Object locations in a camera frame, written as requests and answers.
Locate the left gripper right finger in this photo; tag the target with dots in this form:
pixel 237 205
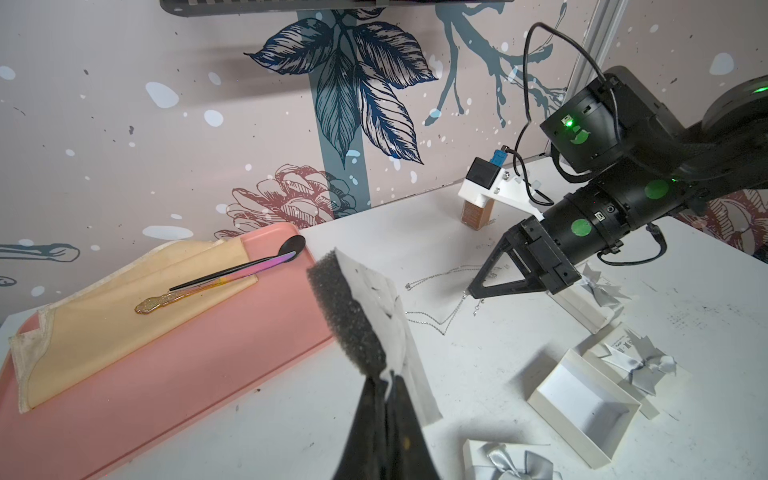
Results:
pixel 407 454

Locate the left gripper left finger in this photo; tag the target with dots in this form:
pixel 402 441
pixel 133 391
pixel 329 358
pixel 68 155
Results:
pixel 365 453

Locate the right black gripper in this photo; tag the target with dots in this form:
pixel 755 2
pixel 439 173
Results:
pixel 547 267

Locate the white jewelry box lid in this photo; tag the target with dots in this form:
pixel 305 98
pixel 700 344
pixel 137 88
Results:
pixel 593 300

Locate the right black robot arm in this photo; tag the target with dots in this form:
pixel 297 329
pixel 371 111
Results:
pixel 632 163

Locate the orange spice jar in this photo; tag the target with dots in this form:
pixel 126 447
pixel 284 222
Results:
pixel 476 217

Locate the iridescent black spoon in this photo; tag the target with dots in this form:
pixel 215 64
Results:
pixel 289 251

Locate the pink tray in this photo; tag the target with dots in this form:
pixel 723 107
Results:
pixel 166 385

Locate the beige cloth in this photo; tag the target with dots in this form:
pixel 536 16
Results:
pixel 97 326

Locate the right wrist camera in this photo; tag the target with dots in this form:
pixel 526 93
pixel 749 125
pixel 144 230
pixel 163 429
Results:
pixel 488 180

